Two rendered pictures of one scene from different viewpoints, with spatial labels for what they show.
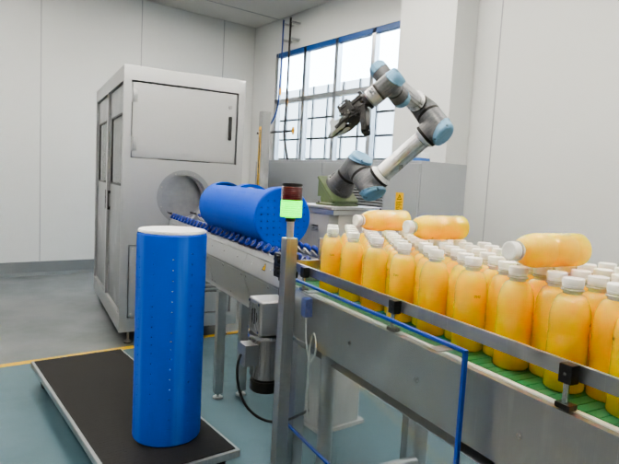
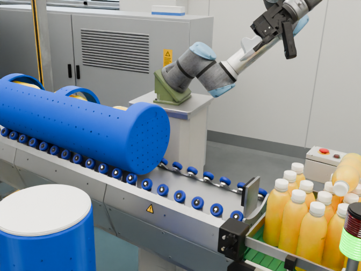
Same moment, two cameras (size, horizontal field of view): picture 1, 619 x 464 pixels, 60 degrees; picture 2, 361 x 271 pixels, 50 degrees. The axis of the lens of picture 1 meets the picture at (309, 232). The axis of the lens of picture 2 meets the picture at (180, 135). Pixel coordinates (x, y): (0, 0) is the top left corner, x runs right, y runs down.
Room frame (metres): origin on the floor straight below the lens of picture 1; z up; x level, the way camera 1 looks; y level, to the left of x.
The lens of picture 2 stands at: (1.18, 0.70, 1.65)
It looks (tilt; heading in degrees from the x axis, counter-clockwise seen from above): 21 degrees down; 331
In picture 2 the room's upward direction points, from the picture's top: 2 degrees clockwise
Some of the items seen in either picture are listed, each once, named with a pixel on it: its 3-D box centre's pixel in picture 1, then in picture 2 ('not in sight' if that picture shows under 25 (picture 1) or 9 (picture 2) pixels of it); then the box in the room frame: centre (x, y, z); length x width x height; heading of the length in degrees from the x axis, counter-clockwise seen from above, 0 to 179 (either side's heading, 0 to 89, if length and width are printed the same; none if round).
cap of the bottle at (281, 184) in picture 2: not in sight; (281, 184); (1.96, -0.08, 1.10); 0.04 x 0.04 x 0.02
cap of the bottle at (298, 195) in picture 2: not in sight; (298, 194); (1.88, -0.08, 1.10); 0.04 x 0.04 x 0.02
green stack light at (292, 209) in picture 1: (291, 208); (358, 241); (1.58, 0.06, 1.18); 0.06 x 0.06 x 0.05
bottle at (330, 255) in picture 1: (331, 261); (311, 240); (1.81, -0.08, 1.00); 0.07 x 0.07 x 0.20
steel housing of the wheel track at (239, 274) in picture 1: (234, 261); (53, 167); (3.02, 0.41, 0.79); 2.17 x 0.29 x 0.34; 28
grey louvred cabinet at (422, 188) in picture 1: (339, 244); (93, 90); (4.73, -0.27, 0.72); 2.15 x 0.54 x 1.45; 37
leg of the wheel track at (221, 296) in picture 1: (219, 344); not in sight; (2.99, 0.47, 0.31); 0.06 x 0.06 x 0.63; 28
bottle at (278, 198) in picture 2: not in sight; (277, 214); (1.96, -0.08, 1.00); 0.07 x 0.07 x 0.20
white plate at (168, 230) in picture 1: (172, 230); (43, 207); (2.25, 0.57, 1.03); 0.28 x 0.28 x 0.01
